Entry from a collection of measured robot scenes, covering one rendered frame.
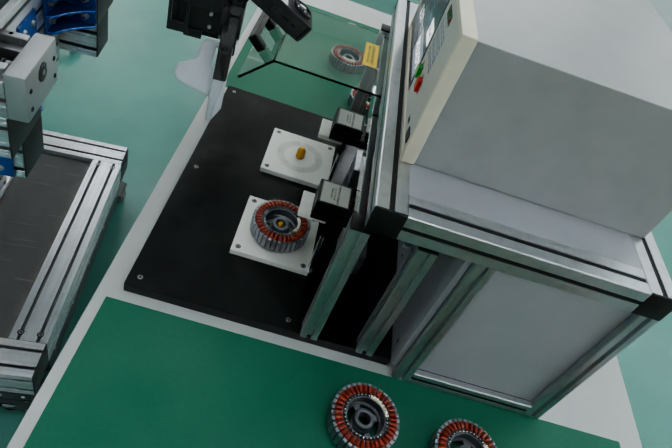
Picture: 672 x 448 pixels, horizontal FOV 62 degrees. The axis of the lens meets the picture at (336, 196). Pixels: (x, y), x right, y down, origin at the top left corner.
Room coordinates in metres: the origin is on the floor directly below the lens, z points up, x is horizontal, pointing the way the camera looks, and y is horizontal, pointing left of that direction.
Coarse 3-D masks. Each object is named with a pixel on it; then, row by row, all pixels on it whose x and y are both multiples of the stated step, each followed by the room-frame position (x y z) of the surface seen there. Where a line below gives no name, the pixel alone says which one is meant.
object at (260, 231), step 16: (256, 208) 0.75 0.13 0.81; (272, 208) 0.76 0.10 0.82; (288, 208) 0.78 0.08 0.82; (256, 224) 0.71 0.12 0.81; (272, 224) 0.73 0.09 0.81; (288, 224) 0.74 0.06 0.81; (304, 224) 0.75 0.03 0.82; (256, 240) 0.69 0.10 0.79; (272, 240) 0.69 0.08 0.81; (288, 240) 0.70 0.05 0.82; (304, 240) 0.73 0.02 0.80
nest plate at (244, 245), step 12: (252, 204) 0.78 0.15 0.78; (240, 228) 0.71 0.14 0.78; (312, 228) 0.79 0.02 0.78; (240, 240) 0.68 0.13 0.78; (252, 240) 0.70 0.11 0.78; (312, 240) 0.76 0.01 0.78; (240, 252) 0.66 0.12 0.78; (252, 252) 0.67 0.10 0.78; (264, 252) 0.68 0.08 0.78; (288, 252) 0.70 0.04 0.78; (300, 252) 0.71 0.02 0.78; (312, 252) 0.73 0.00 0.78; (276, 264) 0.67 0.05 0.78; (288, 264) 0.68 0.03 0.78; (300, 264) 0.69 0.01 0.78
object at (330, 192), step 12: (324, 180) 0.77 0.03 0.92; (324, 192) 0.74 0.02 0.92; (336, 192) 0.76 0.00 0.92; (348, 192) 0.77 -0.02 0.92; (300, 204) 0.73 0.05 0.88; (312, 204) 0.75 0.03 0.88; (324, 204) 0.72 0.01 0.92; (336, 204) 0.73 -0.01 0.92; (348, 204) 0.74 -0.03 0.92; (312, 216) 0.71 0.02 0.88; (324, 216) 0.72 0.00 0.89; (336, 216) 0.72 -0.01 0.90; (348, 216) 0.74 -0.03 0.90
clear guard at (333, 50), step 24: (312, 24) 1.03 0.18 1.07; (336, 24) 1.07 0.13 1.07; (288, 48) 0.91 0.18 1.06; (312, 48) 0.94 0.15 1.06; (336, 48) 0.98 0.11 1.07; (360, 48) 1.02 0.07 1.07; (384, 48) 1.06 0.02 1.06; (240, 72) 0.86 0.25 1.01; (312, 72) 0.86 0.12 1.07; (336, 72) 0.90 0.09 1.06; (360, 72) 0.93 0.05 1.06; (384, 72) 0.97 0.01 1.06
